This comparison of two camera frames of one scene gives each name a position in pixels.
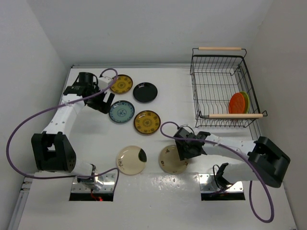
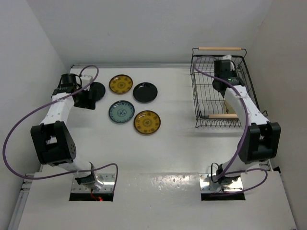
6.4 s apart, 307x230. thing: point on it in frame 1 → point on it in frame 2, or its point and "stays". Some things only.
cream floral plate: [169, 160] → [230, 109]
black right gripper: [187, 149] → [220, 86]
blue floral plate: [121, 111] stays
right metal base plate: [207, 184] stays
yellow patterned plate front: [147, 122] stays
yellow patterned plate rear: [123, 84] stays
